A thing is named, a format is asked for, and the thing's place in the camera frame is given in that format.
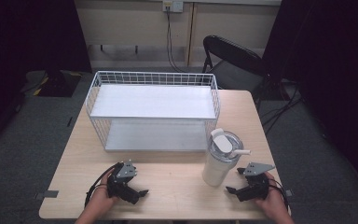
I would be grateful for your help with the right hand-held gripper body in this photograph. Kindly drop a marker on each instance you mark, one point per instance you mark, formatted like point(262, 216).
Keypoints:
point(256, 183)

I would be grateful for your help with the dark curtain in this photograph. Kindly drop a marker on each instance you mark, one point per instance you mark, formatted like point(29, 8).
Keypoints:
point(332, 62)
point(24, 37)

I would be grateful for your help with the white tumbler cup with lid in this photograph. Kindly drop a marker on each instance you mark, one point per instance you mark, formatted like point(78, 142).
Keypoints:
point(221, 158)

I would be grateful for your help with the black tape strip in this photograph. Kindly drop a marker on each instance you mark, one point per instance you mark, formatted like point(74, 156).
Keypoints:
point(70, 121)

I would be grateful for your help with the dark stand base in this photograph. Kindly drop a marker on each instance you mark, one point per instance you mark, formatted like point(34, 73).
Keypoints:
point(54, 82)

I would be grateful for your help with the white wall socket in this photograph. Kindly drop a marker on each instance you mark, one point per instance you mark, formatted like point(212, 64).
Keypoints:
point(172, 5)

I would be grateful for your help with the black folding chair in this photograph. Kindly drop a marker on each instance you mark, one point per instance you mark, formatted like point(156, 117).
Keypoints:
point(236, 59)

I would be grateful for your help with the person's right hand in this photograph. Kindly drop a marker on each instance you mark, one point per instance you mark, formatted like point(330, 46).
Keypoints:
point(272, 199)

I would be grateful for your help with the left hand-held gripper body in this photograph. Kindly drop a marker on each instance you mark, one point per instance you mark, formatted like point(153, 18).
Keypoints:
point(121, 179)

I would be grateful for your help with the person's left hand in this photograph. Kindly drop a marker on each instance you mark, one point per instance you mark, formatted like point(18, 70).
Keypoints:
point(103, 190)

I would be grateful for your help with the grey tape strip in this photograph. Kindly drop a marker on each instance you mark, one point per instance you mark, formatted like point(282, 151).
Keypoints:
point(47, 194)
point(288, 193)

